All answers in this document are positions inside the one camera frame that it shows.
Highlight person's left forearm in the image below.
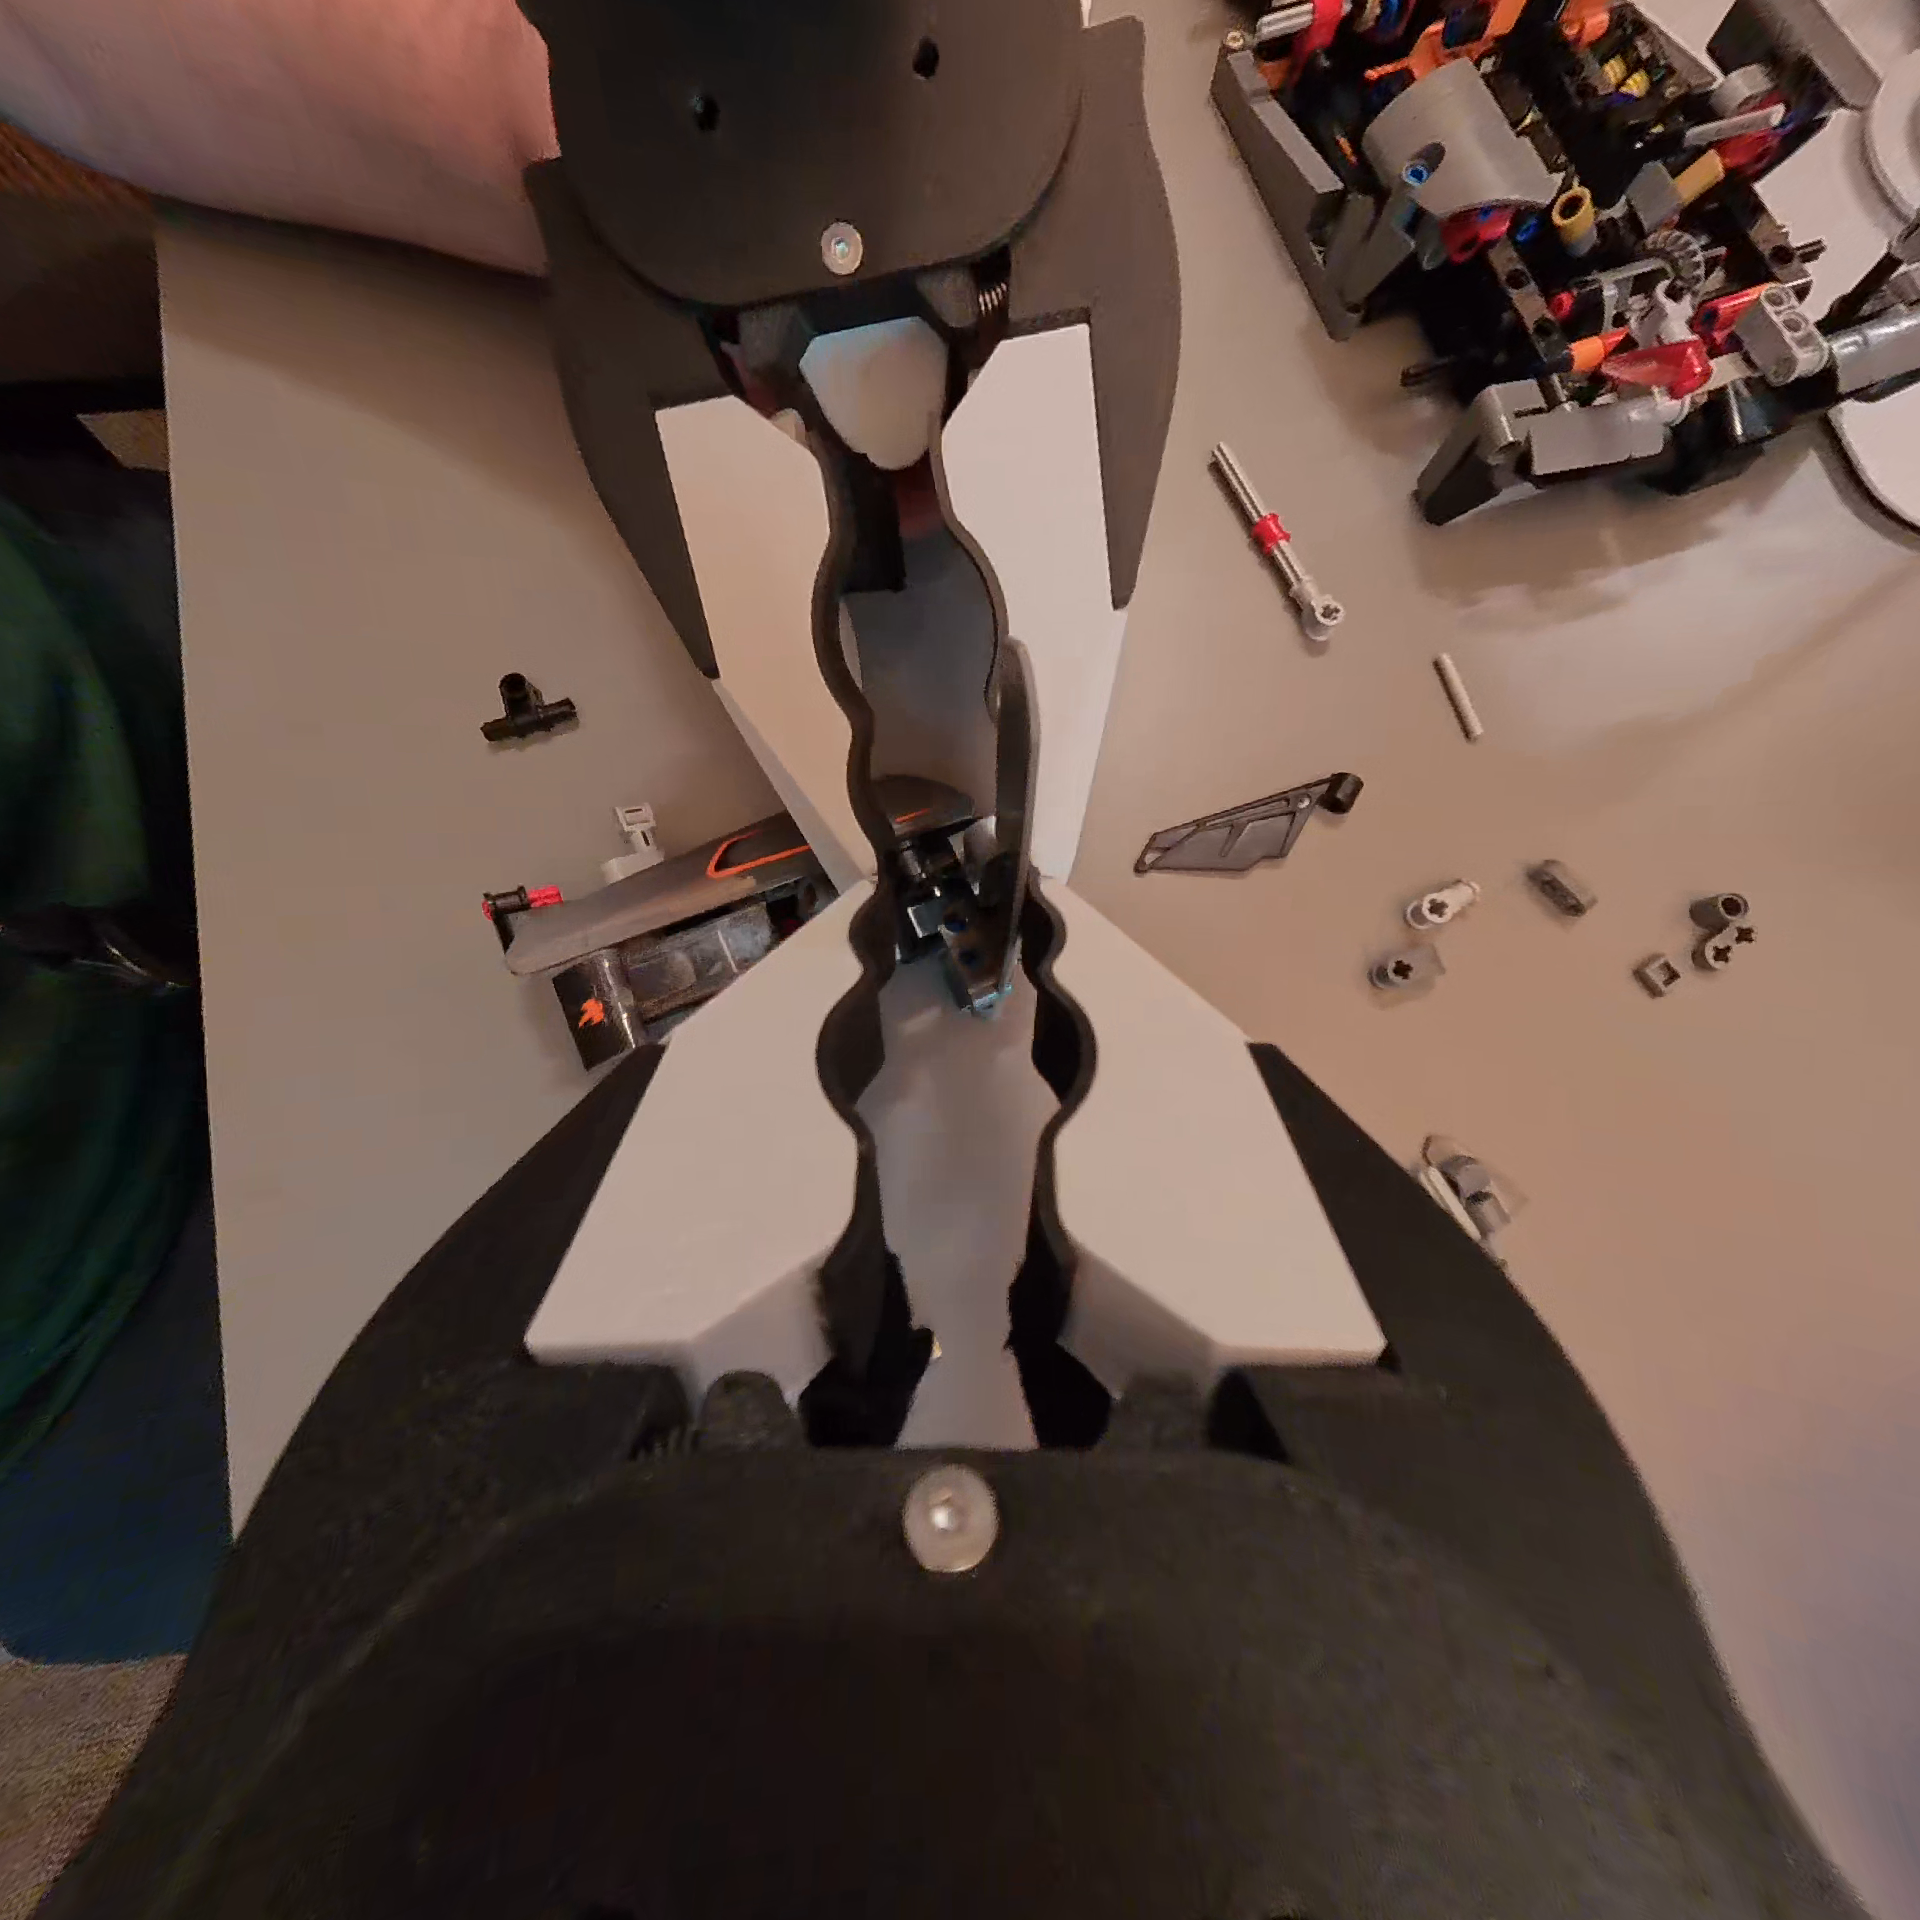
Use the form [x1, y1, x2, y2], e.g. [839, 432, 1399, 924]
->
[0, 0, 562, 279]

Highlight dark grey lego wing panel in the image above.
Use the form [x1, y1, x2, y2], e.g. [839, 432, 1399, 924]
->
[977, 638, 1043, 1010]

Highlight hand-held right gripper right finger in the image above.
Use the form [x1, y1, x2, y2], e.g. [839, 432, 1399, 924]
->
[1030, 874, 1388, 1402]

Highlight grey axle assembly blue piece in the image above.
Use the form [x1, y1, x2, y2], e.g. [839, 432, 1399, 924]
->
[1418, 1137, 1519, 1264]

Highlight person's green shirt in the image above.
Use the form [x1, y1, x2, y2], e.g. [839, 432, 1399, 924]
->
[0, 497, 201, 1441]

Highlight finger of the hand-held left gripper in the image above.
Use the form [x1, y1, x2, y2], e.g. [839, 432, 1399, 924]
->
[653, 394, 891, 890]
[930, 321, 1130, 890]

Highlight black t-shaped lego piece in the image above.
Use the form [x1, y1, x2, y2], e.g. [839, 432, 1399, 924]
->
[480, 673, 583, 745]

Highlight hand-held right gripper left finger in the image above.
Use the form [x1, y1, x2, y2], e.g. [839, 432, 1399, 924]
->
[522, 880, 892, 1377]

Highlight black grey lego assembly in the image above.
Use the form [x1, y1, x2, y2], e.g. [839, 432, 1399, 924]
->
[486, 773, 1051, 1075]

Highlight black lego fin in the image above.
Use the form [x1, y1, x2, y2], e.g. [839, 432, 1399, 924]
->
[1134, 773, 1368, 877]

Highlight long grey axle red bush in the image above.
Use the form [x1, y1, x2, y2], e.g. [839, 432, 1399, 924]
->
[1211, 442, 1349, 643]

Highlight large lego car chassis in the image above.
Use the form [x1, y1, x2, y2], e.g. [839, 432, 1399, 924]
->
[1206, 0, 1920, 528]

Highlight person's blue trousers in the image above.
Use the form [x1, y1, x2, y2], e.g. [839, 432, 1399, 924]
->
[0, 1200, 236, 1662]

